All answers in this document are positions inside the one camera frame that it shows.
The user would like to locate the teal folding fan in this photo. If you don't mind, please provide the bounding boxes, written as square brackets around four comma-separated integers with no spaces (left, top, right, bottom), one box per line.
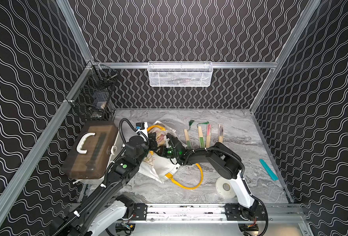
[259,159,279,181]

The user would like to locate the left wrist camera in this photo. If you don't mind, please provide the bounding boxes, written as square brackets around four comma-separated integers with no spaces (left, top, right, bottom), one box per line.
[136,122,148,133]

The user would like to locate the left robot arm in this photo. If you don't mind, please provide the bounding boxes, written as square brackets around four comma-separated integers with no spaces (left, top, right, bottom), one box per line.
[49,118,154,236]

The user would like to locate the grey paper folding fan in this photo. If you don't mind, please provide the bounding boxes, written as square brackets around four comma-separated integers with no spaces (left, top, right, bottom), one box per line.
[218,124,224,143]

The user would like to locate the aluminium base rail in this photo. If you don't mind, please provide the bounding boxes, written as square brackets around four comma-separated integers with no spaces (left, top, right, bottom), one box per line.
[62,201,313,236]

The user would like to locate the brown lidded storage box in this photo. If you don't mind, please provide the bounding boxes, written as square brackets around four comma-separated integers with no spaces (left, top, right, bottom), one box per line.
[61,121,119,181]

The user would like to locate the black wire wall basket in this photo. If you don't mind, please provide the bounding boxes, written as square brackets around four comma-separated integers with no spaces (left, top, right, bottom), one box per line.
[65,61,120,123]

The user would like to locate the white wire wall basket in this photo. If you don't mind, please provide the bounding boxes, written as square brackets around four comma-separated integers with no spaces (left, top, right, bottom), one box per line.
[147,61,213,87]

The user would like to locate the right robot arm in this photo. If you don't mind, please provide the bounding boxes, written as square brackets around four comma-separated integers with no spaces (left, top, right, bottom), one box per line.
[156,134,268,221]

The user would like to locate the white tote bag yellow handles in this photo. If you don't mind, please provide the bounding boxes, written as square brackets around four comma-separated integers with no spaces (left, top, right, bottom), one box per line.
[139,121,203,190]

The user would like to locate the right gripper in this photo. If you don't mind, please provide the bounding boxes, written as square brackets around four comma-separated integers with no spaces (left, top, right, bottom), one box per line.
[153,145,179,159]

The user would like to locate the white tape roll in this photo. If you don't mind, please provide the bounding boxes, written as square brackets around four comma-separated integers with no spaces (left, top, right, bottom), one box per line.
[215,177,236,199]

